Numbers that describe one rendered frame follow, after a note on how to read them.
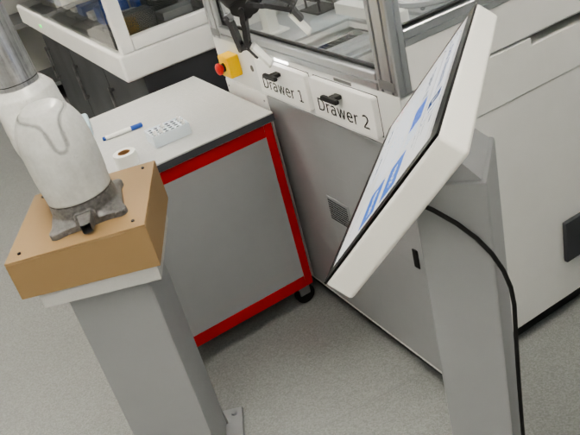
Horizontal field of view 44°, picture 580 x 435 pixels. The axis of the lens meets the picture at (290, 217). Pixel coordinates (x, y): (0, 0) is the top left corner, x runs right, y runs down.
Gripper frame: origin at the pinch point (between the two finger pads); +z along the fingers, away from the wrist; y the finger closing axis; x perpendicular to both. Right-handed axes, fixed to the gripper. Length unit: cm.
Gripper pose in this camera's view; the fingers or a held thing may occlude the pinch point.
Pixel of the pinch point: (287, 46)
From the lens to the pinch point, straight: 181.2
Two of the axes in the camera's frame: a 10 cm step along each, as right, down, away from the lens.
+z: 7.0, 6.1, 3.7
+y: 6.8, -4.3, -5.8
